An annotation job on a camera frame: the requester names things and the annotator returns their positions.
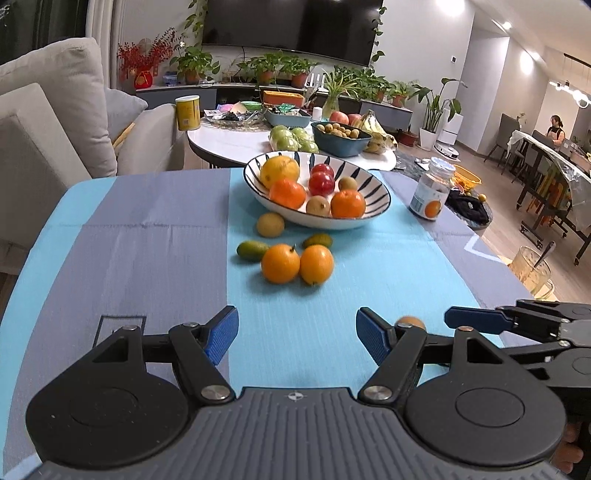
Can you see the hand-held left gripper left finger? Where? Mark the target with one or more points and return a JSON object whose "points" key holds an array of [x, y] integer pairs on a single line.
{"points": [[221, 332]]}

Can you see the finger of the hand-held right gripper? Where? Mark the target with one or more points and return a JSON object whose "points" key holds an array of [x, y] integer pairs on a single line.
{"points": [[540, 307], [475, 319]]}

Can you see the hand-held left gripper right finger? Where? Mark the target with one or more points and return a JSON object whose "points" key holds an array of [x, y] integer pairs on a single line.
{"points": [[371, 332]]}

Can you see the brown kiwi fruit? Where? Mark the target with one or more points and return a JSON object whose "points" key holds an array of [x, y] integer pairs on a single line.
{"points": [[318, 205], [411, 321], [348, 183]]}

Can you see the black striped white bowl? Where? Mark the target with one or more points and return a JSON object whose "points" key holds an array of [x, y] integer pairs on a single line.
{"points": [[369, 207]]}

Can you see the orange mandarin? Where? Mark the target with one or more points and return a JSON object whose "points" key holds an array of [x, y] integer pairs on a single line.
{"points": [[287, 194], [347, 204]]}

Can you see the red apple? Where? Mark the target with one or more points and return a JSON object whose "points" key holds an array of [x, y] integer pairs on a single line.
{"points": [[322, 168], [322, 185], [339, 116], [355, 119]]}

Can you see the large yellow orange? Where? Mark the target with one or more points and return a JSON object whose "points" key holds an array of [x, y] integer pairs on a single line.
{"points": [[280, 171]]}

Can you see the person's right hand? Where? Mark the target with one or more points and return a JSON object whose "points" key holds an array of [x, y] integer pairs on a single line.
{"points": [[567, 445]]}

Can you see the glass mug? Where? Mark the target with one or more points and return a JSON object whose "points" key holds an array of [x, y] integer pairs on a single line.
{"points": [[533, 274]]}

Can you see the metal spoon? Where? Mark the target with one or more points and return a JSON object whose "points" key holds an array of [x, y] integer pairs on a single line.
{"points": [[545, 254]]}

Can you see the round orange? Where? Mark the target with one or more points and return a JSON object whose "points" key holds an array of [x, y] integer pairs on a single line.
{"points": [[316, 265], [280, 264]]}

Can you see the green kumquat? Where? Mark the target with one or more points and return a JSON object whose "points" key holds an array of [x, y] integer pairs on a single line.
{"points": [[252, 250], [317, 240]]}

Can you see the blue grey printed table mat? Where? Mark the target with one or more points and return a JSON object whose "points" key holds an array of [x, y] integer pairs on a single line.
{"points": [[138, 258]]}

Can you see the black cloth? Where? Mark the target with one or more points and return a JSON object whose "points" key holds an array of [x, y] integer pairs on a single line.
{"points": [[468, 207]]}

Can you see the small yellow-brown fruit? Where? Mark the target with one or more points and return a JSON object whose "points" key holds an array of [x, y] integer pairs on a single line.
{"points": [[270, 225]]}

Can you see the glass jar with orange label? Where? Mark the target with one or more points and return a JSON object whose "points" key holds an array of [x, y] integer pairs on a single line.
{"points": [[431, 194]]}

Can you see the dining table with cover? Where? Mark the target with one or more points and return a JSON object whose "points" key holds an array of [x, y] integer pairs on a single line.
{"points": [[554, 170]]}

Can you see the yellow plastic basket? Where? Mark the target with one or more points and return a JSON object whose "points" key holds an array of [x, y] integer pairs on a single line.
{"points": [[466, 177]]}

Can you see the white robot vacuum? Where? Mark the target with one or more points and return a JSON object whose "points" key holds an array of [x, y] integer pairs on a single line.
{"points": [[445, 151]]}

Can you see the grey dining chair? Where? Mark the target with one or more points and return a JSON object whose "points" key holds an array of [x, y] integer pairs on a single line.
{"points": [[505, 134]]}

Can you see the white robot vacuum dock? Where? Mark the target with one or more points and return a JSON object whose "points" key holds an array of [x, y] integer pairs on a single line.
{"points": [[450, 131]]}

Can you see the green apple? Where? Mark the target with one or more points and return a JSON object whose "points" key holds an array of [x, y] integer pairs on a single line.
{"points": [[309, 146], [280, 134], [301, 134], [284, 145]]}

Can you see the blue bowl of longans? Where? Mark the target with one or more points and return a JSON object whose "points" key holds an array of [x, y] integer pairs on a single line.
{"points": [[341, 138]]}

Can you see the bunch of bananas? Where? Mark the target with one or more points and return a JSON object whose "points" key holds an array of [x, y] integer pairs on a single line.
{"points": [[375, 131]]}

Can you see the tall plant in white pot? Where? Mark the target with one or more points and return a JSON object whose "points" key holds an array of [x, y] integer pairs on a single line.
{"points": [[434, 110]]}

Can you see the glass tray of snacks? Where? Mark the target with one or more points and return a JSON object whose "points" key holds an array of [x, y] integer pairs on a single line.
{"points": [[233, 116]]}

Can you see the pendant lamp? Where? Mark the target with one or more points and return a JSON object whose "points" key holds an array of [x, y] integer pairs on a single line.
{"points": [[575, 92]]}

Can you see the yellow can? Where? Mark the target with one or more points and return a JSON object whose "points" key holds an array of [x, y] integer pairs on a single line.
{"points": [[188, 113]]}

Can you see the teal bowl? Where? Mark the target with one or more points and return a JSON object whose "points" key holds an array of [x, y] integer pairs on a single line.
{"points": [[287, 118]]}

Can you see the white cup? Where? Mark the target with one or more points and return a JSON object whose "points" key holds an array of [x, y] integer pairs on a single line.
{"points": [[317, 113]]}

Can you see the potted green plant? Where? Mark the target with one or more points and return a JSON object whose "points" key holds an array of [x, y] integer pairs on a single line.
{"points": [[399, 94], [375, 87], [298, 71], [265, 69], [194, 62]]}

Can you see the grey television cabinet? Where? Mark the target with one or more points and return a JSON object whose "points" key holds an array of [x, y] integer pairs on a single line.
{"points": [[184, 94]]}

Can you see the orange box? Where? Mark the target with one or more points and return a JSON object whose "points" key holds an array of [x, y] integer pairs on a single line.
{"points": [[282, 98]]}

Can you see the grey sofa cushion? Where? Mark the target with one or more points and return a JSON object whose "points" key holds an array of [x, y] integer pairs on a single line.
{"points": [[122, 110]]}

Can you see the spider plant in vase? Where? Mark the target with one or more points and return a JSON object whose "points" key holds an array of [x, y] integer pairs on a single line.
{"points": [[337, 90]]}

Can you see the red ornament vase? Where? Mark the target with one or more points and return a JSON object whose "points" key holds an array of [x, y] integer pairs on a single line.
{"points": [[143, 79]]}

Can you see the beige sofa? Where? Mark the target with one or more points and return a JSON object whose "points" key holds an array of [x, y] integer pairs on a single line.
{"points": [[46, 129]]}

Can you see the red flower arrangement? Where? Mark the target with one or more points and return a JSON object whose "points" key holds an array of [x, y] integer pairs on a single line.
{"points": [[145, 53]]}

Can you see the trailing vine plant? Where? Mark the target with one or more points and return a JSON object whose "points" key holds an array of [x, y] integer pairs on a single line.
{"points": [[378, 37]]}

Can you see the wall-mounted television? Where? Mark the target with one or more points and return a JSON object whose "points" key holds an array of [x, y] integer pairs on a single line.
{"points": [[286, 23]]}

